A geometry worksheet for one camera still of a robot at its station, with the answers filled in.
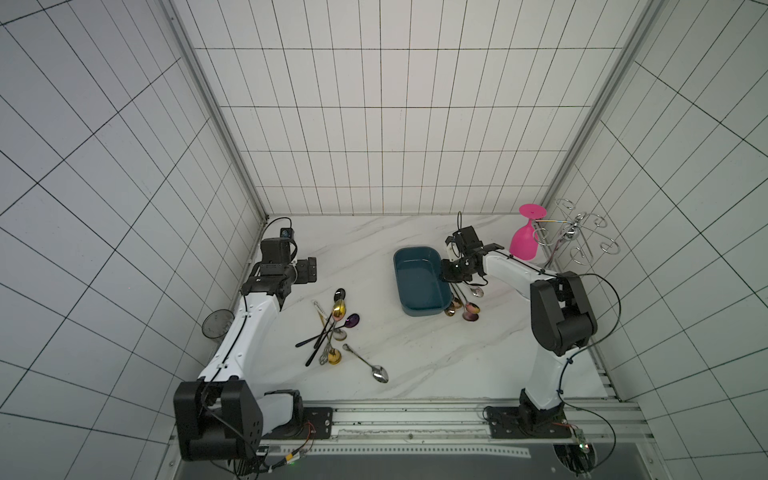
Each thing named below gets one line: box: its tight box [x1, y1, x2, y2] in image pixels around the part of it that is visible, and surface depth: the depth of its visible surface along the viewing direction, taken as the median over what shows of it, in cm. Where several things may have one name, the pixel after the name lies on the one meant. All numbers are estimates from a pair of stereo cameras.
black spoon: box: [305, 288, 346, 367], surface depth 96 cm
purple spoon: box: [295, 313, 360, 347], surface depth 91 cm
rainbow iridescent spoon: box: [328, 299, 347, 343], surface depth 93 cm
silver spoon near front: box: [342, 344, 389, 383], surface depth 83 cm
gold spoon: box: [328, 324, 342, 365], surface depth 85 cm
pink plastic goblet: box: [509, 203, 548, 261], surface depth 91 cm
